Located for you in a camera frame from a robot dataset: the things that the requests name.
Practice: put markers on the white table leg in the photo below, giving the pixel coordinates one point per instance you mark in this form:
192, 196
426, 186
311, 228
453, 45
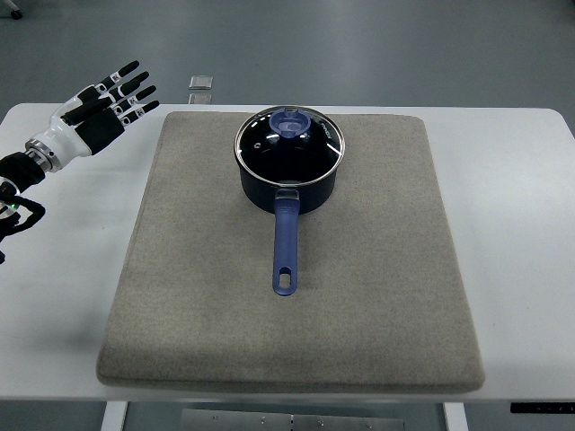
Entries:
455, 416
114, 416

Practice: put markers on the black table control panel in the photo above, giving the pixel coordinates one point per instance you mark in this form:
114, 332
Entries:
543, 408

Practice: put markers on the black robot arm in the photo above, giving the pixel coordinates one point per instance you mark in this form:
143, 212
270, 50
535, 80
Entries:
18, 173

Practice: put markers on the clear floor plate far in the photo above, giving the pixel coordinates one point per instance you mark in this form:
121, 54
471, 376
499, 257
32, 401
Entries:
201, 82

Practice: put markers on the clear floor plate near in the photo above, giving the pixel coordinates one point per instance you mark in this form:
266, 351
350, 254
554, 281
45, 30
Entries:
203, 98

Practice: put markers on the white table leg right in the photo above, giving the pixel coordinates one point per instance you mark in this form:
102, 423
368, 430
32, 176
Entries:
455, 416

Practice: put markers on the glass lid with blue knob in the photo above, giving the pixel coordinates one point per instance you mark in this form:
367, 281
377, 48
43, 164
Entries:
289, 145

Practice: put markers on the clear floor plate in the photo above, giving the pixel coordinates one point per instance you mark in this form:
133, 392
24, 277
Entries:
203, 98
201, 82

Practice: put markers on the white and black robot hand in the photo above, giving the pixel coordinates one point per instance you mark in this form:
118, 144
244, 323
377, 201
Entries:
92, 119

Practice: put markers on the beige fabric mat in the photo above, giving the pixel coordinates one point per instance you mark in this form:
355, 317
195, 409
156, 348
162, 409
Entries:
376, 304

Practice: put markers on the dark blue saucepan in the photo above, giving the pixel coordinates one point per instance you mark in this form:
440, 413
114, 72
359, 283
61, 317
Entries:
287, 187

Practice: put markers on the white table leg left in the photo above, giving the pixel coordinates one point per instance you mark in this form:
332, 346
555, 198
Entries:
114, 416

